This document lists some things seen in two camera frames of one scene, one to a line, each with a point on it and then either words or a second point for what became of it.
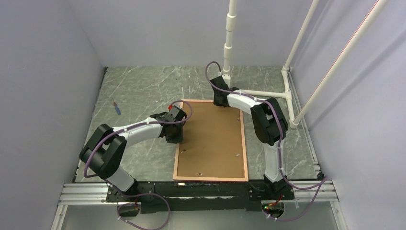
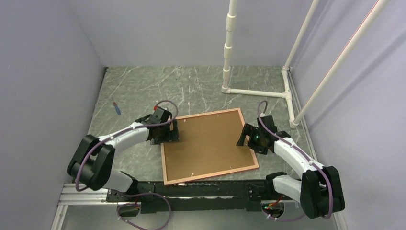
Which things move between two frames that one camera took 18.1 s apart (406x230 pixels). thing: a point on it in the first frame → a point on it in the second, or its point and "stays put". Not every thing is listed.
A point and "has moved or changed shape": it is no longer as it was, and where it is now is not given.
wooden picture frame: x=245 y=179 → x=207 y=147
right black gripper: x=216 y=102 → x=249 y=130
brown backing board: x=212 y=145 has moved or changed shape
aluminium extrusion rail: x=318 y=192 stays put
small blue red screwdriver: x=117 y=108 stays put
